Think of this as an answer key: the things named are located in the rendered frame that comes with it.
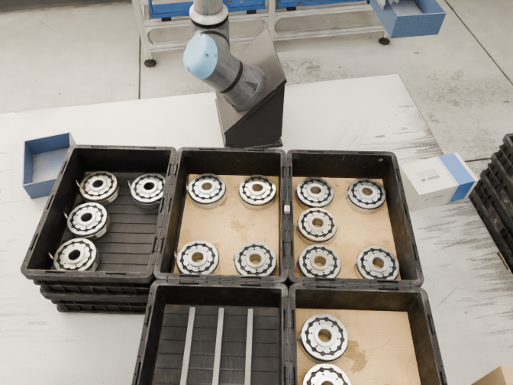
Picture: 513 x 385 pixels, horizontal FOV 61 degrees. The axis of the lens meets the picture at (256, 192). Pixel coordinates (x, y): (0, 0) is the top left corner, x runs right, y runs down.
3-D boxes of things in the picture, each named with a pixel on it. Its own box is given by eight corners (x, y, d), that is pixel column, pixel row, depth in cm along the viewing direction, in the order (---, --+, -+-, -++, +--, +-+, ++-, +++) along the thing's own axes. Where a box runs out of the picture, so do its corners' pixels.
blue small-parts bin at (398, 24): (369, 3, 139) (374, -18, 134) (412, 0, 141) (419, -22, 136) (390, 38, 127) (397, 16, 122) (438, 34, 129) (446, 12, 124)
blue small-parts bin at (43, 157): (79, 189, 139) (72, 175, 134) (30, 199, 137) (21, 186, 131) (77, 145, 151) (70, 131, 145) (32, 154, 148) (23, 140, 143)
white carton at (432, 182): (446, 169, 144) (456, 151, 137) (467, 198, 137) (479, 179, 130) (392, 183, 141) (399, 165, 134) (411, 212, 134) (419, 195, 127)
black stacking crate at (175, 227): (184, 174, 129) (178, 148, 120) (283, 176, 128) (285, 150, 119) (162, 300, 105) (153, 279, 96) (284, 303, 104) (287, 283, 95)
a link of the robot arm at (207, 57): (213, 98, 133) (178, 76, 124) (213, 68, 140) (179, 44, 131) (241, 77, 126) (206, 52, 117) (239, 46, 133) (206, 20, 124)
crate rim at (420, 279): (285, 154, 121) (286, 148, 119) (393, 156, 120) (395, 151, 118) (287, 287, 96) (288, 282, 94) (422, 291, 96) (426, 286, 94)
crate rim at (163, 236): (179, 152, 121) (177, 146, 119) (285, 154, 121) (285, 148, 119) (153, 283, 97) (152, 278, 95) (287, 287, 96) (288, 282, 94)
